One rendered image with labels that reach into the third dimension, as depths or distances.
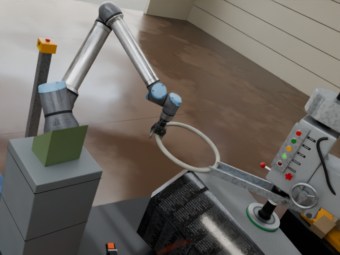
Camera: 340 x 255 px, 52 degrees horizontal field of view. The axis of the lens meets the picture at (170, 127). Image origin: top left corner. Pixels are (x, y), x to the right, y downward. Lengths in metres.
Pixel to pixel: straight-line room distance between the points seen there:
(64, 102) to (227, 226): 1.18
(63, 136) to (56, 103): 0.18
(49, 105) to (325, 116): 1.42
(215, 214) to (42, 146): 1.09
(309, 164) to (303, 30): 6.98
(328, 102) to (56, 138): 1.39
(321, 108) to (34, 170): 1.50
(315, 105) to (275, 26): 7.32
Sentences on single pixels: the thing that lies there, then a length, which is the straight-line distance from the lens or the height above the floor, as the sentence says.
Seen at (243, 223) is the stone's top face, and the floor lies 0.83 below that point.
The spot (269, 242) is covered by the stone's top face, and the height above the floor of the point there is 0.83.
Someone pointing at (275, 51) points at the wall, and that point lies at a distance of 9.08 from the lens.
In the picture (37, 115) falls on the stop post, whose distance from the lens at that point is 3.27.
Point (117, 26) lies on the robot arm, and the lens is 2.11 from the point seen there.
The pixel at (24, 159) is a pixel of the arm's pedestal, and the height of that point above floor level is 0.85.
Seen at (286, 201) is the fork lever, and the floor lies 1.07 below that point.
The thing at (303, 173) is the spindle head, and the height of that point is 1.30.
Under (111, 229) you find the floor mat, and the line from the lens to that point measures 2.93.
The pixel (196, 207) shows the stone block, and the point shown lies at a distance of 2.28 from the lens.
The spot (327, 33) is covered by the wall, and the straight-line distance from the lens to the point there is 8.58.
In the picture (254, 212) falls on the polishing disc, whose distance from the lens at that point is 2.29.
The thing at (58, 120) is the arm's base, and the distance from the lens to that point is 1.94.
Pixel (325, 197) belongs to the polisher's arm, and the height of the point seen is 1.24.
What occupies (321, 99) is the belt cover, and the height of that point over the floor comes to 1.68.
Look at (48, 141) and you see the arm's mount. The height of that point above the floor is 1.02.
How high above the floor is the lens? 2.14
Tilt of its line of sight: 28 degrees down
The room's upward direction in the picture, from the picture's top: 22 degrees clockwise
